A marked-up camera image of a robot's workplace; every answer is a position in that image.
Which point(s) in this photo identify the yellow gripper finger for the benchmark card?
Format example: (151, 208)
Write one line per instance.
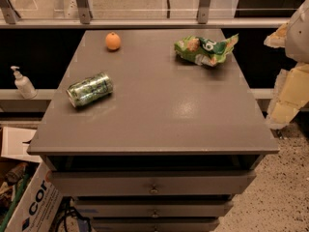
(290, 94)
(277, 38)

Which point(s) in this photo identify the green rice chip bag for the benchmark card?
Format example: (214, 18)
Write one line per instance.
(202, 51)

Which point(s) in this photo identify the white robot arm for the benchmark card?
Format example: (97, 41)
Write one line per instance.
(297, 37)

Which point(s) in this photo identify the green soda can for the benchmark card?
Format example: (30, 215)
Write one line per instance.
(90, 89)

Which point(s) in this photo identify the grey drawer cabinet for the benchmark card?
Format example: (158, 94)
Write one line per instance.
(194, 132)

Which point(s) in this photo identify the orange fruit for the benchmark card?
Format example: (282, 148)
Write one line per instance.
(112, 41)

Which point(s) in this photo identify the top drawer knob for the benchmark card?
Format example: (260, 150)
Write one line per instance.
(154, 190)

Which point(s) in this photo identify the drawer knob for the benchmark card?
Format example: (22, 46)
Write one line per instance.
(154, 190)
(155, 214)

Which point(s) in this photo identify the middle drawer knob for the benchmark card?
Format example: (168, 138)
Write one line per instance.
(155, 214)

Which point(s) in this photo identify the white pump soap bottle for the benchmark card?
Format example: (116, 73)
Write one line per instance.
(23, 84)

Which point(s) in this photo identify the white cardboard box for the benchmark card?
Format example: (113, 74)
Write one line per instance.
(37, 200)

